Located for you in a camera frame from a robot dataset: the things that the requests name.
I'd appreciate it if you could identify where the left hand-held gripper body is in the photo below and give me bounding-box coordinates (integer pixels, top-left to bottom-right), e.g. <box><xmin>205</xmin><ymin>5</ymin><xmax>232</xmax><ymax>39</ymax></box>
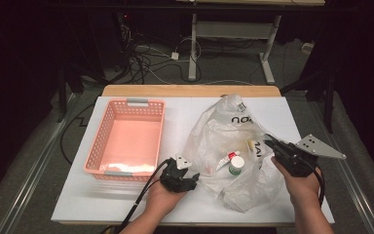
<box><xmin>159</xmin><ymin>155</ymin><xmax>197</xmax><ymax>194</ymax></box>

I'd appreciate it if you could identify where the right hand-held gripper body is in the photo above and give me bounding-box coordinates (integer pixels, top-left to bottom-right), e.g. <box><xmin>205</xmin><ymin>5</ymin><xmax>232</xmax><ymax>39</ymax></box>
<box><xmin>272</xmin><ymin>134</ymin><xmax>348</xmax><ymax>178</ymax></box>

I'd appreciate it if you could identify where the red and white ointment tube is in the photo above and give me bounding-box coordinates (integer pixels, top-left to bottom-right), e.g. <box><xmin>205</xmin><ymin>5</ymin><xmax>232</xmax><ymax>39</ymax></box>
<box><xmin>204</xmin><ymin>150</ymin><xmax>242</xmax><ymax>174</ymax></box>

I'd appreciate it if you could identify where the white capped medicine bottle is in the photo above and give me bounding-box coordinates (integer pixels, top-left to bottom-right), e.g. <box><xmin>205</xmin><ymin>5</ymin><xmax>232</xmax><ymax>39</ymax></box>
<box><xmin>228</xmin><ymin>155</ymin><xmax>245</xmax><ymax>176</ymax></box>

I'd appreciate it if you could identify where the clear printed plastic bag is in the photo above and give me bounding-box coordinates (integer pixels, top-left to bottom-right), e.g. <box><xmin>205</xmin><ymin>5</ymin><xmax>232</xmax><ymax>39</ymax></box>
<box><xmin>180</xmin><ymin>94</ymin><xmax>287</xmax><ymax>214</ymax></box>

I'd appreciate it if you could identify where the pink perforated plastic basket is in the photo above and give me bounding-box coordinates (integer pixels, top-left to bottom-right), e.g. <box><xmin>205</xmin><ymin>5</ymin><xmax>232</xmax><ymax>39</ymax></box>
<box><xmin>83</xmin><ymin>97</ymin><xmax>167</xmax><ymax>182</ymax></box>

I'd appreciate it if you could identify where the person's left hand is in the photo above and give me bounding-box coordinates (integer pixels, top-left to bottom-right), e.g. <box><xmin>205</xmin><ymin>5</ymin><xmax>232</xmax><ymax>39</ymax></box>
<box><xmin>145</xmin><ymin>179</ymin><xmax>190</xmax><ymax>216</ymax></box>

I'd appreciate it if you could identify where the person's right hand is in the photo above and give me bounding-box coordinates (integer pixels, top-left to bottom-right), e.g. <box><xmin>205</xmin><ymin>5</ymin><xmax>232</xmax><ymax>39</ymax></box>
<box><xmin>270</xmin><ymin>155</ymin><xmax>323</xmax><ymax>210</ymax></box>

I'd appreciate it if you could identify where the silver foil blister pack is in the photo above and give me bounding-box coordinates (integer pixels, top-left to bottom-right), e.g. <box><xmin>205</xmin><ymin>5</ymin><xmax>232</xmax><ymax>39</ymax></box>
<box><xmin>103</xmin><ymin>163</ymin><xmax>156</xmax><ymax>174</ymax></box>

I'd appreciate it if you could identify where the black metal stand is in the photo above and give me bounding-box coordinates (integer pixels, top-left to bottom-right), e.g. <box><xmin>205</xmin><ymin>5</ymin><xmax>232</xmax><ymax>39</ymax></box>
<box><xmin>280</xmin><ymin>69</ymin><xmax>336</xmax><ymax>135</ymax></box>
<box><xmin>56</xmin><ymin>61</ymin><xmax>86</xmax><ymax>124</ymax></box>

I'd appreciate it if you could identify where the white board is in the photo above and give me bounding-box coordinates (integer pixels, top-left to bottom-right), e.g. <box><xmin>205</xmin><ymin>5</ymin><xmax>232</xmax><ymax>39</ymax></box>
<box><xmin>51</xmin><ymin>96</ymin><xmax>335</xmax><ymax>225</ymax></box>

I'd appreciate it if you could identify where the wooden table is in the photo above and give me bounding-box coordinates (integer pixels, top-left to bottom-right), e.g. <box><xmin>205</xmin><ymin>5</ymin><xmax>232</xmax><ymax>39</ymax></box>
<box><xmin>101</xmin><ymin>84</ymin><xmax>281</xmax><ymax>98</ymax></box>

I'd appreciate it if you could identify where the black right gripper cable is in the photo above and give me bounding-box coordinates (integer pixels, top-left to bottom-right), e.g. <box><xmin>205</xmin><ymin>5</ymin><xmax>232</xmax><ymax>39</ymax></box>
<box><xmin>311</xmin><ymin>164</ymin><xmax>326</xmax><ymax>208</ymax></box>

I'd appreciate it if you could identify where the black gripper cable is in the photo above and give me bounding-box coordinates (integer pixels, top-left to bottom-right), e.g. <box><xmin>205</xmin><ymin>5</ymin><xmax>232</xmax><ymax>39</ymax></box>
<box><xmin>311</xmin><ymin>164</ymin><xmax>326</xmax><ymax>208</ymax></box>
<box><xmin>111</xmin><ymin>157</ymin><xmax>173</xmax><ymax>234</ymax></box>

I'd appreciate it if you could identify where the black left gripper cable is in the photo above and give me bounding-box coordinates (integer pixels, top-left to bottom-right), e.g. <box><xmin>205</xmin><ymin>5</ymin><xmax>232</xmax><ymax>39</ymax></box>
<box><xmin>111</xmin><ymin>157</ymin><xmax>173</xmax><ymax>234</ymax></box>

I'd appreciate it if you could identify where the metal floor rail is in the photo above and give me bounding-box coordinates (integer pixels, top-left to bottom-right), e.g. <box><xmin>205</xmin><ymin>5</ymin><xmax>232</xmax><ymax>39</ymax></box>
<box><xmin>0</xmin><ymin>92</ymin><xmax>81</xmax><ymax>234</ymax></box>
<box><xmin>306</xmin><ymin>97</ymin><xmax>374</xmax><ymax>234</ymax></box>

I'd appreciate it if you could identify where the white metal desk frame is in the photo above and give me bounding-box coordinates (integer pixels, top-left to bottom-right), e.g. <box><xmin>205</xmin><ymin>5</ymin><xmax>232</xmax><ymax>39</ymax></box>
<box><xmin>174</xmin><ymin>0</ymin><xmax>326</xmax><ymax>86</ymax></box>

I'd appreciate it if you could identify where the tangle of floor cables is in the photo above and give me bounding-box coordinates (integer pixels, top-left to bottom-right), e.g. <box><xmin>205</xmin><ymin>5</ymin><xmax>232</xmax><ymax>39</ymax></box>
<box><xmin>116</xmin><ymin>19</ymin><xmax>206</xmax><ymax>86</ymax></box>

